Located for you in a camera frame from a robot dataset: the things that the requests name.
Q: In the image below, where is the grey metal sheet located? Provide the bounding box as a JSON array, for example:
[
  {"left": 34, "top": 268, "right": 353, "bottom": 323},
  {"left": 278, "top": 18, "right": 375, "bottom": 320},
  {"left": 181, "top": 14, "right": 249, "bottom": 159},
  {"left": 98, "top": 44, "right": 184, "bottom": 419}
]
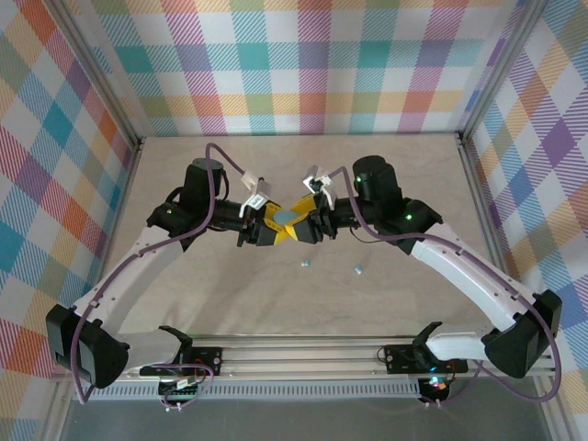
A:
[{"left": 59, "top": 399, "right": 552, "bottom": 441}]

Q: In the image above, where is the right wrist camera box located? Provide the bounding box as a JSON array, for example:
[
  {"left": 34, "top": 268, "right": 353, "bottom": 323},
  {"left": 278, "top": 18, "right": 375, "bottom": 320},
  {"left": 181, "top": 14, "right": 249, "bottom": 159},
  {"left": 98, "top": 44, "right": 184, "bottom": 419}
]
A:
[{"left": 300, "top": 164, "right": 333, "bottom": 197}]

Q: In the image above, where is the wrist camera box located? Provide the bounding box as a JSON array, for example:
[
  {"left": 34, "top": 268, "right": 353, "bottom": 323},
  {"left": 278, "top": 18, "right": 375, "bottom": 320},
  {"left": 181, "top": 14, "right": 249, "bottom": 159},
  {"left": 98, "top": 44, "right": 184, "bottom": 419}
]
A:
[
  {"left": 240, "top": 168, "right": 273, "bottom": 211},
  {"left": 300, "top": 164, "right": 333, "bottom": 197}
]

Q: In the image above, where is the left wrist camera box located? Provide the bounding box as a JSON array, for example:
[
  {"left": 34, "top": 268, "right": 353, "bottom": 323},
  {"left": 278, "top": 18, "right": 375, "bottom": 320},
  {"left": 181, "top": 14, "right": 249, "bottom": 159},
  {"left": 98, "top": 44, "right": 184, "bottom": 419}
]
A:
[{"left": 240, "top": 168, "right": 273, "bottom": 211}]

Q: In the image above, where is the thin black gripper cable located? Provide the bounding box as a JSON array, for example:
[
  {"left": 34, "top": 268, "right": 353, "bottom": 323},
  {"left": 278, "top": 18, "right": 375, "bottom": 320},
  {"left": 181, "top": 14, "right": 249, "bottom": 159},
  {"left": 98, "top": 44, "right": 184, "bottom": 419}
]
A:
[{"left": 346, "top": 224, "right": 385, "bottom": 244}]

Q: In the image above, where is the aluminium side rail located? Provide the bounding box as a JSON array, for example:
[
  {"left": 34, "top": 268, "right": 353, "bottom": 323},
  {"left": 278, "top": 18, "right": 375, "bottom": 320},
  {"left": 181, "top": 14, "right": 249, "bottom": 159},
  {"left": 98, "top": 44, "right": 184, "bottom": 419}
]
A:
[
  {"left": 43, "top": 137, "right": 146, "bottom": 441},
  {"left": 457, "top": 132, "right": 571, "bottom": 441}
]

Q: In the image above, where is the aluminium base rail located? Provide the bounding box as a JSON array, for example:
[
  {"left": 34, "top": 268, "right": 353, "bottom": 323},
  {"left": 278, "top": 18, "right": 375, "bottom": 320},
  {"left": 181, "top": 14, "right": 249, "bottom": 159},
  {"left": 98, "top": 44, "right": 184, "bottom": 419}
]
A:
[{"left": 123, "top": 334, "right": 555, "bottom": 380}]

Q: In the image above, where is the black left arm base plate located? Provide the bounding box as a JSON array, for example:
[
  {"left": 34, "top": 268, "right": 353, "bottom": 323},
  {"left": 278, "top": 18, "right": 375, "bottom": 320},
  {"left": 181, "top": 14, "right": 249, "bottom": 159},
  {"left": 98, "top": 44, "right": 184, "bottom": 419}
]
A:
[{"left": 190, "top": 346, "right": 225, "bottom": 376}]

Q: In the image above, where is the white slotted cable duct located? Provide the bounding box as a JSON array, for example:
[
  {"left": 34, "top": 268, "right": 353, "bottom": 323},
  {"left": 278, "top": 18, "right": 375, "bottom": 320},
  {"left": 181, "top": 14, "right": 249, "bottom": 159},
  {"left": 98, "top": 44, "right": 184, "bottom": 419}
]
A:
[{"left": 73, "top": 383, "right": 424, "bottom": 401}]

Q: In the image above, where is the aluminium frame post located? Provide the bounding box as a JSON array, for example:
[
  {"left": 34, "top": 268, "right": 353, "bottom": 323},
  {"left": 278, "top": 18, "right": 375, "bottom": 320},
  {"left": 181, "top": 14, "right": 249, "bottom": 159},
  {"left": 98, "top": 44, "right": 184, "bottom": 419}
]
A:
[
  {"left": 457, "top": 0, "right": 550, "bottom": 143},
  {"left": 50, "top": 0, "right": 143, "bottom": 151}
]

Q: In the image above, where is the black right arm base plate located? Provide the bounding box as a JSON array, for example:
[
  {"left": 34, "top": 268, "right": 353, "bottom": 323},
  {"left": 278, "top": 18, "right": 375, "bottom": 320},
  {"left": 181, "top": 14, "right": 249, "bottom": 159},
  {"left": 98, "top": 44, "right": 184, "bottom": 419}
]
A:
[{"left": 384, "top": 344, "right": 469, "bottom": 376}]

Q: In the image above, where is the left control board with wires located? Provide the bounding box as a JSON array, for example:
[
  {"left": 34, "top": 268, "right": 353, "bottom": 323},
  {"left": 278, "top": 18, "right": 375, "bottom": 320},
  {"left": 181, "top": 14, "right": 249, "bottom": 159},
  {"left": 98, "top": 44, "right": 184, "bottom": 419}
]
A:
[{"left": 158, "top": 376, "right": 203, "bottom": 405}]

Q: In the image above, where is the control board with wires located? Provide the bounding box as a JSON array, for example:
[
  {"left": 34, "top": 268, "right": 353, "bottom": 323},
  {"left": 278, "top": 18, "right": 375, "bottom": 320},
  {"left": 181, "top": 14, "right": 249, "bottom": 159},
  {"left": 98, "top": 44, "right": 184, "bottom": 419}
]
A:
[
  {"left": 158, "top": 376, "right": 203, "bottom": 405},
  {"left": 420, "top": 375, "right": 450, "bottom": 396}
]

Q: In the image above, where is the right control board with wires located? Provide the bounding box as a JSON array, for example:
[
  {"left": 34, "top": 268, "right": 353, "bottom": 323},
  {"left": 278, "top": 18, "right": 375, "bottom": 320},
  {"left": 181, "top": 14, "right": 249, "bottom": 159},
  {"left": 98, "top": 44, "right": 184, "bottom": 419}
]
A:
[{"left": 420, "top": 375, "right": 450, "bottom": 396}]

